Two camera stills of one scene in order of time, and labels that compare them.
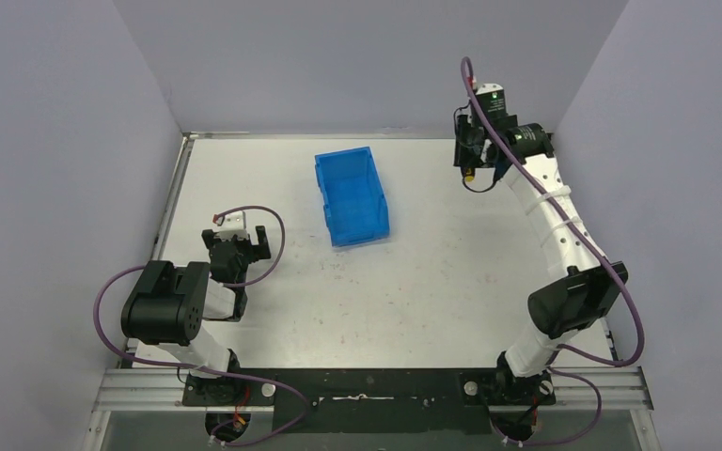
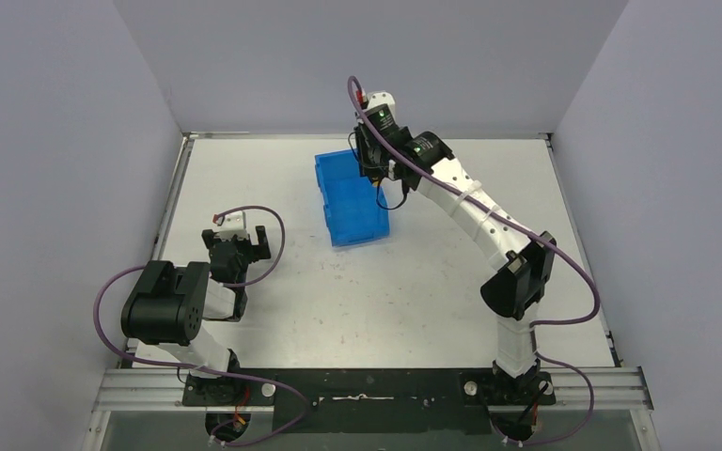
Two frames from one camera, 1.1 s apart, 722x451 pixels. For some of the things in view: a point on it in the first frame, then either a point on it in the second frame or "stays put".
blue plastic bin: [353, 200] stays put
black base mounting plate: [438, 401] stays put
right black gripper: [463, 158] → [367, 166]
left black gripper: [236, 243] stays put
